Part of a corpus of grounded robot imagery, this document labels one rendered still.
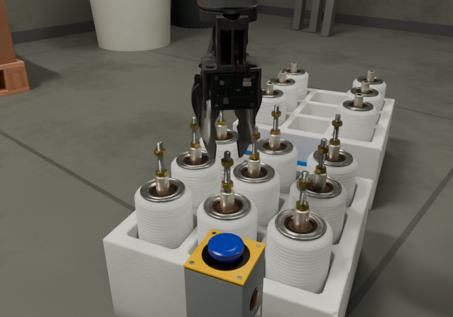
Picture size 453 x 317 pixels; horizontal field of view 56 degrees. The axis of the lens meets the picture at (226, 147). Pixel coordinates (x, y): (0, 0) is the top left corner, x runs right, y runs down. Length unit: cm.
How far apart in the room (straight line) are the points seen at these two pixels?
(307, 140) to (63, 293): 66
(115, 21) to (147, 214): 219
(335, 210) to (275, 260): 14
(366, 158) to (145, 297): 62
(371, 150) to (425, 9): 262
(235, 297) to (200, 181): 35
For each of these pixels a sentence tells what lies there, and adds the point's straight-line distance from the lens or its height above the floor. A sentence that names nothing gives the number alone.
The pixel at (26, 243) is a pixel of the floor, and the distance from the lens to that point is 110.
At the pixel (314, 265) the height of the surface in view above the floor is 21.
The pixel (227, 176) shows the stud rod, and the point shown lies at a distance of 64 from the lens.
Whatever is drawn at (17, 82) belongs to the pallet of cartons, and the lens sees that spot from 217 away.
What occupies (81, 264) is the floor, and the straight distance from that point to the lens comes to 100.
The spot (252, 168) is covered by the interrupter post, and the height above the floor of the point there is 26.
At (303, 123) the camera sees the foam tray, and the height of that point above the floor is 16.
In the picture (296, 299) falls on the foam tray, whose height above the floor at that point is 18.
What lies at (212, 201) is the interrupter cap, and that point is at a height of 25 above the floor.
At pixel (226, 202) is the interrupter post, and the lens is 65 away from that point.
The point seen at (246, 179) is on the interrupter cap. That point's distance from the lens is 74.
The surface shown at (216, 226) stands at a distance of 64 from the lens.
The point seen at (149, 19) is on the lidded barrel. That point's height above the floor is 19.
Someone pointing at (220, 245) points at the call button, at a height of 33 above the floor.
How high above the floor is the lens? 63
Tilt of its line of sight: 26 degrees down
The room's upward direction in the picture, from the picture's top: straight up
